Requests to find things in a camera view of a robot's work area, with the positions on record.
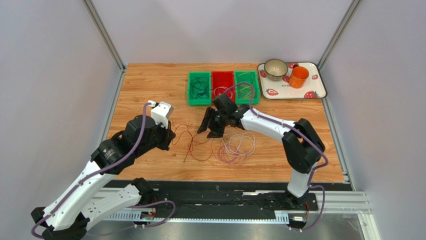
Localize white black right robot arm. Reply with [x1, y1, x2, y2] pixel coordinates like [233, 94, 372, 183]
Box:
[197, 93, 325, 208]

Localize aluminium corner post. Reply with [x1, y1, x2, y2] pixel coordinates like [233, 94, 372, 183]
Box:
[82, 0, 126, 72]
[317, 0, 363, 71]

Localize right green plastic bin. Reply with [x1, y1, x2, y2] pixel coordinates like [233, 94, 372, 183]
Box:
[234, 70, 260, 105]

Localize blue wire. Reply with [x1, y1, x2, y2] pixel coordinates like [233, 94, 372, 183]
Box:
[189, 73, 211, 100]

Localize orange plastic cup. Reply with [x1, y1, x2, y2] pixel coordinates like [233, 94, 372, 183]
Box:
[289, 66, 310, 89]

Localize aluminium frame rail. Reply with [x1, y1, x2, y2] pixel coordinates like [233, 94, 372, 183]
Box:
[90, 188, 371, 232]

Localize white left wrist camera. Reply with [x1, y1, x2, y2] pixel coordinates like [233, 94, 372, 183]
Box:
[148, 100, 174, 129]

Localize strawberry pattern tray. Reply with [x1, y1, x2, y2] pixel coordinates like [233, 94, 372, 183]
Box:
[257, 62, 328, 101]

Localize red plastic bin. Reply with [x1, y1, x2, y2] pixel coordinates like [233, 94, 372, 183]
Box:
[211, 71, 235, 100]

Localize left aluminium corner post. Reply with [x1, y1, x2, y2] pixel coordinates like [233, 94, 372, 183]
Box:
[82, 0, 126, 72]

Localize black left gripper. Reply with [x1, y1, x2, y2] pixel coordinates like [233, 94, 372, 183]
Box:
[134, 117, 176, 159]

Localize white wire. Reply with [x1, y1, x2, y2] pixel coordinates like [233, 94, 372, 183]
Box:
[213, 85, 235, 99]

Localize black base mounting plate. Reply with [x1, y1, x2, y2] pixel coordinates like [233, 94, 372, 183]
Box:
[109, 179, 354, 221]

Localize green plastic bin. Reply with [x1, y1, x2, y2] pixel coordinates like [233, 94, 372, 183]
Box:
[234, 70, 260, 105]
[187, 71, 212, 106]

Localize beige ceramic bowl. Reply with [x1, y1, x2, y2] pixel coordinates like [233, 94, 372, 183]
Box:
[264, 58, 289, 81]

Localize left green plastic bin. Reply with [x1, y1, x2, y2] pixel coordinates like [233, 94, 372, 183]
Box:
[187, 71, 212, 106]

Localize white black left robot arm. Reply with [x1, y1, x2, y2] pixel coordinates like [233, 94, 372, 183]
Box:
[31, 112, 176, 240]

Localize right aluminium corner post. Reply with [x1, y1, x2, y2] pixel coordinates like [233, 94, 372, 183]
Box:
[317, 0, 363, 71]

